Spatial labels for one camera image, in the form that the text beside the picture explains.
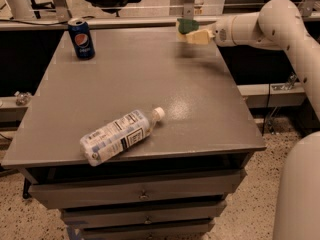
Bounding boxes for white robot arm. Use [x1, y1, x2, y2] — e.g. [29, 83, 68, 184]
[183, 0, 320, 240]

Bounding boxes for grey drawer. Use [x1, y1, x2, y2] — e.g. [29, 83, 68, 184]
[62, 199, 226, 229]
[29, 170, 244, 209]
[81, 219, 213, 240]

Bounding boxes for grey metal rail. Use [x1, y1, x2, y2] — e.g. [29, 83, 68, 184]
[0, 11, 320, 32]

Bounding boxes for clear plastic water bottle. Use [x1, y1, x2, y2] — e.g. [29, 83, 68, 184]
[80, 107, 165, 166]

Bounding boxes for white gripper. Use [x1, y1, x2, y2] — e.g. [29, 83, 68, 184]
[186, 16, 235, 47]

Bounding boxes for green and yellow sponge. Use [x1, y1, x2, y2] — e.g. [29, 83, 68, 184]
[176, 18, 199, 42]

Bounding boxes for middle grey drawer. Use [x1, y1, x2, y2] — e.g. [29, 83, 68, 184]
[62, 199, 226, 229]

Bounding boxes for top grey drawer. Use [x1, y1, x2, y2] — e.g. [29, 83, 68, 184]
[29, 170, 244, 209]

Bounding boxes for grey side shelf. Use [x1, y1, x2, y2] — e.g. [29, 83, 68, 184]
[238, 83, 306, 108]

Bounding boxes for blue pepsi can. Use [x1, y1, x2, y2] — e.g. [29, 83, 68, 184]
[68, 18, 95, 59]

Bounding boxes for bottom grey drawer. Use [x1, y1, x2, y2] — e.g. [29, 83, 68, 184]
[81, 219, 213, 240]

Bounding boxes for small shiny metal object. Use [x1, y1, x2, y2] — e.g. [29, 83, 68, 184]
[14, 91, 32, 106]

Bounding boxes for grey drawer cabinet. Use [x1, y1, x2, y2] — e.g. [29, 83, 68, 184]
[3, 28, 264, 240]

